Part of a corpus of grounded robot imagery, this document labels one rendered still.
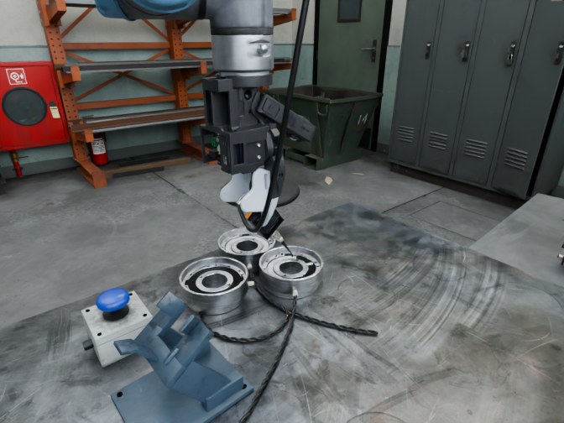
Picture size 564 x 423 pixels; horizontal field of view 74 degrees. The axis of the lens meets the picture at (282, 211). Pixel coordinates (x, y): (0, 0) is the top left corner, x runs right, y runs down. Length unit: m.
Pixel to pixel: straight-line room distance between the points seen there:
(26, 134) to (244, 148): 3.62
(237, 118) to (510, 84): 2.84
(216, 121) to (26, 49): 3.75
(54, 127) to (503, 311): 3.82
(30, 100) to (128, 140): 0.99
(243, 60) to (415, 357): 0.42
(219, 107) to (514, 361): 0.49
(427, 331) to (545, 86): 2.61
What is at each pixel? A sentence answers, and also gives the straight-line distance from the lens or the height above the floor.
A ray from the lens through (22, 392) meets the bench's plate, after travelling 0.57.
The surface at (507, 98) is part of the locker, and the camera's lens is 3.22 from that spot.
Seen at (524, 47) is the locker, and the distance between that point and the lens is 3.19.
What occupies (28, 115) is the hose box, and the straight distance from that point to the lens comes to 4.01.
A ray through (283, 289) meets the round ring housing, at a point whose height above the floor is 0.82.
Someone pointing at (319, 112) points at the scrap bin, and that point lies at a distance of 3.59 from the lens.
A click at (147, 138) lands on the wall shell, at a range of 4.51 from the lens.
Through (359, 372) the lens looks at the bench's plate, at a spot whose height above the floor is 0.80.
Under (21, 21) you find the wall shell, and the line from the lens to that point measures 4.21.
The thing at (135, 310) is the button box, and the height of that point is 0.84.
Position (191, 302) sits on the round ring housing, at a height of 0.82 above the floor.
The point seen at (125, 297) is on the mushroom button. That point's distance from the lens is 0.53.
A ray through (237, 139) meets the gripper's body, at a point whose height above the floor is 1.06.
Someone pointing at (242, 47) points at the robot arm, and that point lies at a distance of 0.47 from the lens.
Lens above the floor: 1.17
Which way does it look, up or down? 25 degrees down
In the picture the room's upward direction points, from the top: straight up
